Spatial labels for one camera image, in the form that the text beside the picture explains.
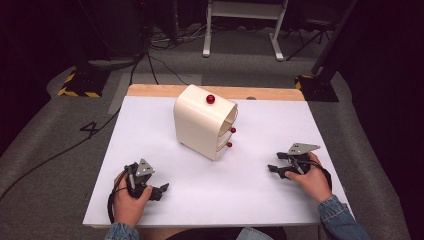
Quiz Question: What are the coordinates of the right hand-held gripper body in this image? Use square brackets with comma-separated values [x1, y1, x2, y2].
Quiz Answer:
[285, 142, 322, 177]

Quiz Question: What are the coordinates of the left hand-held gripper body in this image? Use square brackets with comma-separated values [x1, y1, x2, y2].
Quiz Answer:
[123, 158, 156, 201]

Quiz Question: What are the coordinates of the cream drawer with red knob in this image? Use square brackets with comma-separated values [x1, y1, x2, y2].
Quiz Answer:
[218, 126, 237, 141]
[215, 141, 234, 155]

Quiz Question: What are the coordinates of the cream mini drawer cabinet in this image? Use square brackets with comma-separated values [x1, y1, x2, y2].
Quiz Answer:
[172, 84, 239, 162]

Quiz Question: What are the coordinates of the person's left hand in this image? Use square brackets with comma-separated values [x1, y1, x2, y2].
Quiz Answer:
[112, 171, 154, 229]

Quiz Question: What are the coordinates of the person's right hand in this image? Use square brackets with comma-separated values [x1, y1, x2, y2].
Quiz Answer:
[284, 152, 330, 205]

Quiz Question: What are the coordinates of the white table mat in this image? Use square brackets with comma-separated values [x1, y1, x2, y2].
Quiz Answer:
[82, 95, 355, 229]

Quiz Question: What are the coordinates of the black stand with striped base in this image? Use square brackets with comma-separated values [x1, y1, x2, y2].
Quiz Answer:
[294, 0, 359, 103]
[57, 0, 113, 99]

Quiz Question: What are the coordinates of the person's lap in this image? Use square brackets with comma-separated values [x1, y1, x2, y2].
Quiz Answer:
[139, 226, 288, 240]

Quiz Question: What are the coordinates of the black tripod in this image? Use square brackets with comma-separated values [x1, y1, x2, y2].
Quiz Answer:
[285, 18, 334, 62]

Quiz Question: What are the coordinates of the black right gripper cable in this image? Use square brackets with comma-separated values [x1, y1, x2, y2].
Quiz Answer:
[301, 159, 334, 193]

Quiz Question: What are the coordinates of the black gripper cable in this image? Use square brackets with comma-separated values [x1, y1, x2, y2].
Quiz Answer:
[106, 165, 131, 225]
[301, 159, 334, 193]

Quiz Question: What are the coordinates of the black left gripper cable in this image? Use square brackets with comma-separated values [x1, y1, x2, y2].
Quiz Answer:
[106, 165, 131, 225]

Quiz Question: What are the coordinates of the long black floor cable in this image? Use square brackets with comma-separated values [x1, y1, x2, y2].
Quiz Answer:
[0, 49, 148, 203]

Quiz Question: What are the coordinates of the thin black floor cable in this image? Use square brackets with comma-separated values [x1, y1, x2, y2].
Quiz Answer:
[145, 53, 190, 86]

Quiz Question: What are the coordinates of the white metal desk frame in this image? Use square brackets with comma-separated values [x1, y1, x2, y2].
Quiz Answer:
[202, 0, 290, 62]

